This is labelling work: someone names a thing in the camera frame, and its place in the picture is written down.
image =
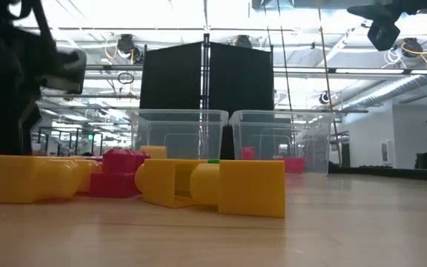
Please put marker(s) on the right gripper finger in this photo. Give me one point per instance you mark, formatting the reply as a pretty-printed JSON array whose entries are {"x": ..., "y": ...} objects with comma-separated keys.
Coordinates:
[{"x": 378, "y": 13}]

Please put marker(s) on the large yellow toy block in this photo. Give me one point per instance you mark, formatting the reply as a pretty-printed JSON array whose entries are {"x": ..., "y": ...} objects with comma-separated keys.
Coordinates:
[{"x": 13, "y": 178}]

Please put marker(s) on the green toy block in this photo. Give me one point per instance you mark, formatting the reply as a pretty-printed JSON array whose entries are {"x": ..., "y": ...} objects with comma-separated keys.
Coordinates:
[{"x": 213, "y": 161}]

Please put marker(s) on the black ceiling lamp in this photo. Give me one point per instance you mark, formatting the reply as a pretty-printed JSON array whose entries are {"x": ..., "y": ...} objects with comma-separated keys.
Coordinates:
[
  {"x": 412, "y": 47},
  {"x": 125, "y": 43},
  {"x": 244, "y": 41}
]

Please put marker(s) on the black round fixture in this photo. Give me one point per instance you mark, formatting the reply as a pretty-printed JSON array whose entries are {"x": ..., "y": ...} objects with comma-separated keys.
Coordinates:
[{"x": 324, "y": 98}]

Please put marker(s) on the black screen panel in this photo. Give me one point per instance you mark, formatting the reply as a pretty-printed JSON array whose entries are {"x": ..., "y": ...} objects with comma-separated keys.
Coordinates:
[
  {"x": 243, "y": 81},
  {"x": 169, "y": 74}
]

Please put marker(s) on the black chair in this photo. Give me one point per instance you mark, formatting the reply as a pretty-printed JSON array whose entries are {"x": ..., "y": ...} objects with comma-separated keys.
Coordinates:
[{"x": 426, "y": 161}]

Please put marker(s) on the clear plastic bin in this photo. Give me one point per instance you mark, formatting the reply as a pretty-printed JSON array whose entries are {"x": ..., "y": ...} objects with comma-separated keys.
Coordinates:
[
  {"x": 273, "y": 130},
  {"x": 184, "y": 130}
]

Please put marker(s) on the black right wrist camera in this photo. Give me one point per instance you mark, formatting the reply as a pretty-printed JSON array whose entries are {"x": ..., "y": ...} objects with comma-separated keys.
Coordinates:
[{"x": 384, "y": 37}]

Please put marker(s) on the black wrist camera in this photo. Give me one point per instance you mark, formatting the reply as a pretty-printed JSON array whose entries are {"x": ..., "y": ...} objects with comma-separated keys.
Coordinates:
[
  {"x": 69, "y": 70},
  {"x": 384, "y": 37}
]

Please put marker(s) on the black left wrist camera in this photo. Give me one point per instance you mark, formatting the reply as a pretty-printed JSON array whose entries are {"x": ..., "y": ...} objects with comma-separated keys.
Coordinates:
[{"x": 69, "y": 70}]

